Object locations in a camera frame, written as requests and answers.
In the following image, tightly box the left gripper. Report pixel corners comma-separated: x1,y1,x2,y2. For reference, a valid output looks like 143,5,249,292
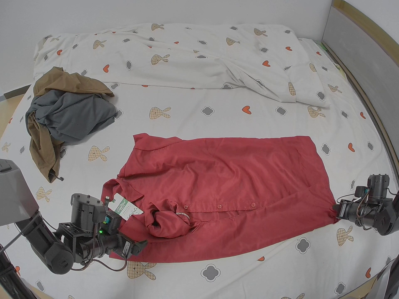
90,232,140,259

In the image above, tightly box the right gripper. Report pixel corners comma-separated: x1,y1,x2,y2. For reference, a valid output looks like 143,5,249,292
335,198,365,224

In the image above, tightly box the red shirt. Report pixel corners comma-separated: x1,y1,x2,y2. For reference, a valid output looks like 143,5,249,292
101,133,339,263

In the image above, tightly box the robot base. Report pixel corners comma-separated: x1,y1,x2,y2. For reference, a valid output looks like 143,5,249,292
376,262,399,299

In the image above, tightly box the grey garment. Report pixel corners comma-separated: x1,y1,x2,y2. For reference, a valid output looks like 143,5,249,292
25,91,116,146

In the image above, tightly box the brown garment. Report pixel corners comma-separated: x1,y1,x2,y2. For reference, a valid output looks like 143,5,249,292
29,67,115,184

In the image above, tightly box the white printed quilt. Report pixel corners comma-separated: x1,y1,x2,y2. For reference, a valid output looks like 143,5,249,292
33,23,331,108

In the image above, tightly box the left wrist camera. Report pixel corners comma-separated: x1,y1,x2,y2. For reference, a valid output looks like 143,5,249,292
103,212,123,237

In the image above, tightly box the black cable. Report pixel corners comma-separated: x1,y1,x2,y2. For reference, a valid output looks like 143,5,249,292
2,229,26,250

